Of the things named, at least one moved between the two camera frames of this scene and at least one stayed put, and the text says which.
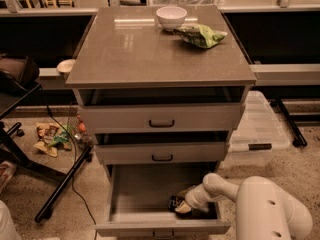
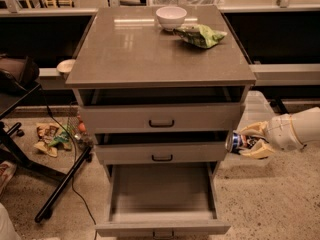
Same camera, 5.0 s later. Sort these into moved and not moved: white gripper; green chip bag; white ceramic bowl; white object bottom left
Moved: white gripper
Not moved: white object bottom left; white ceramic bowl; green chip bag
